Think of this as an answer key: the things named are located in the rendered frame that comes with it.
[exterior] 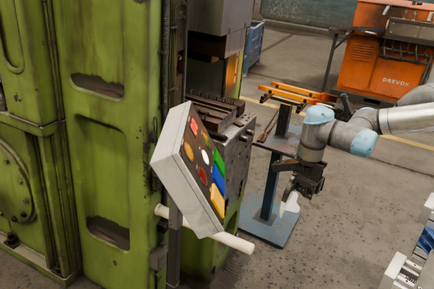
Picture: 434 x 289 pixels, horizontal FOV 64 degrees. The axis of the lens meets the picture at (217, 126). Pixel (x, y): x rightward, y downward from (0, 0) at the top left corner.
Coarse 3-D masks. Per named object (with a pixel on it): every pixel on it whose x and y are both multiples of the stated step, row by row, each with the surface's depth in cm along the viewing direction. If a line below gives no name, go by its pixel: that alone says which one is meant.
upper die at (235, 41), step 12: (192, 36) 141; (204, 36) 139; (216, 36) 136; (228, 36) 136; (240, 36) 147; (192, 48) 143; (204, 48) 141; (216, 48) 138; (228, 48) 139; (240, 48) 151
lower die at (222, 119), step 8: (192, 96) 174; (192, 104) 166; (200, 104) 164; (216, 104) 166; (224, 104) 169; (200, 112) 159; (216, 112) 160; (224, 112) 159; (232, 112) 164; (208, 120) 154; (216, 120) 155; (224, 120) 157; (232, 120) 167; (208, 128) 155; (216, 128) 153; (224, 128) 160
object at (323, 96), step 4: (272, 84) 217; (276, 84) 215; (280, 84) 215; (284, 84) 215; (284, 88) 214; (288, 88) 212; (292, 88) 211; (296, 88) 210; (300, 88) 210; (300, 92) 209; (304, 92) 208; (308, 92) 207; (312, 92) 206; (316, 92) 207; (324, 92) 205; (316, 96) 205; (320, 96) 203; (324, 96) 204; (328, 96) 202; (332, 96) 201; (336, 96) 200; (324, 100) 204; (328, 100) 203; (332, 100) 202
